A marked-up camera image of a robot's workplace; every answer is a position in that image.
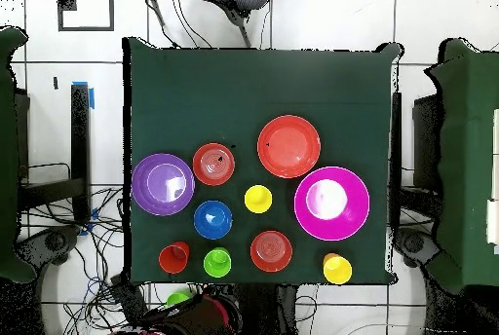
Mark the green round object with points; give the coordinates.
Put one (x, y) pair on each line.
(177, 299)

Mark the yellow plastic cup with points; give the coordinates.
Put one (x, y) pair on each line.
(258, 199)
(338, 270)

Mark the green plastic cup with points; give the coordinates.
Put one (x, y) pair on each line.
(217, 267)

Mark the black power strip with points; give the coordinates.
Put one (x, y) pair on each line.
(130, 304)

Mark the light orange plastic cup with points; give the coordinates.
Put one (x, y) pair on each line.
(328, 256)

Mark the small orange plastic bowl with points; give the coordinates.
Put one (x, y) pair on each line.
(206, 173)
(271, 261)

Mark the blue tape strip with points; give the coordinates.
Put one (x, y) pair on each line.
(91, 99)

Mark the large pink plastic bowl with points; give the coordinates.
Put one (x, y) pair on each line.
(351, 226)

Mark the black metal frame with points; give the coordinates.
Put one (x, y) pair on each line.
(80, 136)

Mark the black stand base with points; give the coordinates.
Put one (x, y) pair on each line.
(54, 242)
(413, 243)

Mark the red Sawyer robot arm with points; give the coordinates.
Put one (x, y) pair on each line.
(202, 315)

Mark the large orange plastic bowl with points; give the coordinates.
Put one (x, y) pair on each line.
(288, 148)

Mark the dark green tablecloth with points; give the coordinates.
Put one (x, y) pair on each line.
(218, 89)
(7, 156)
(468, 156)

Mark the purple plastic bowl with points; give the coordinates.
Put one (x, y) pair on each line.
(142, 194)

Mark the blue plastic bowl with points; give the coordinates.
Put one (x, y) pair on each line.
(202, 226)

